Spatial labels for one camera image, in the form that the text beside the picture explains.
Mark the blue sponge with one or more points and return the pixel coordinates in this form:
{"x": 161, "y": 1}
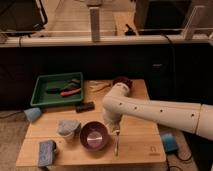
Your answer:
{"x": 46, "y": 153}

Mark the blue device on floor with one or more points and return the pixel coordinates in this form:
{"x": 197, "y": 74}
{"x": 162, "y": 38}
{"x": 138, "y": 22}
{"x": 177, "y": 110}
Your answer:
{"x": 169, "y": 142}

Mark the dark red bowl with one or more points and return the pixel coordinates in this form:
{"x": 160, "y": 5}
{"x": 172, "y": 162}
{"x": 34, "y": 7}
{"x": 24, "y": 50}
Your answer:
{"x": 123, "y": 79}

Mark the white angled post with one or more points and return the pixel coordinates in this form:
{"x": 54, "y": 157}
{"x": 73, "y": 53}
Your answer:
{"x": 193, "y": 21}

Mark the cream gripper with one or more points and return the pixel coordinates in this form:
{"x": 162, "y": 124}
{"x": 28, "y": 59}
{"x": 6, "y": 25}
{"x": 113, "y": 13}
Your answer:
{"x": 112, "y": 127}

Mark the green plastic tray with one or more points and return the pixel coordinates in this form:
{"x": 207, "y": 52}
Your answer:
{"x": 41, "y": 99}

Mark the purple bowl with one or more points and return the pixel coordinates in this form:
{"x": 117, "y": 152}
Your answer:
{"x": 94, "y": 136}

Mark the black green tool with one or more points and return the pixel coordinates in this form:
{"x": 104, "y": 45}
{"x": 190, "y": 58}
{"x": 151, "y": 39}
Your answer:
{"x": 71, "y": 85}

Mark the grey folded cloth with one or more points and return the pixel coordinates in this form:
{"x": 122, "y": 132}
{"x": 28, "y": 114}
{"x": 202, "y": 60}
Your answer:
{"x": 68, "y": 128}

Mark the red handled tool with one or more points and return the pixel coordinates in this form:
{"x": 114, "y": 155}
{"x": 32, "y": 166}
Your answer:
{"x": 71, "y": 92}

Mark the black monitor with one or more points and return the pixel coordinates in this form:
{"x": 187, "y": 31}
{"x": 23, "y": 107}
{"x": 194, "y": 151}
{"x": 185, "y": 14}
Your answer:
{"x": 22, "y": 15}

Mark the silver metal fork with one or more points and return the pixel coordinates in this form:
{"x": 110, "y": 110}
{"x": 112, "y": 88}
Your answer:
{"x": 117, "y": 142}

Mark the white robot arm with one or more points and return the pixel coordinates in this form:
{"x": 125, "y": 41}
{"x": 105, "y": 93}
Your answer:
{"x": 194, "y": 118}

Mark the white horizontal rail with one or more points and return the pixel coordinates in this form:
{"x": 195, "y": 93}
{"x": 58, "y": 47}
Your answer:
{"x": 104, "y": 40}

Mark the light blue cup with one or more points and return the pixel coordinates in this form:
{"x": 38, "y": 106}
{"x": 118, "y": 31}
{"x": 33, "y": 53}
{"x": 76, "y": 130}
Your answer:
{"x": 32, "y": 114}

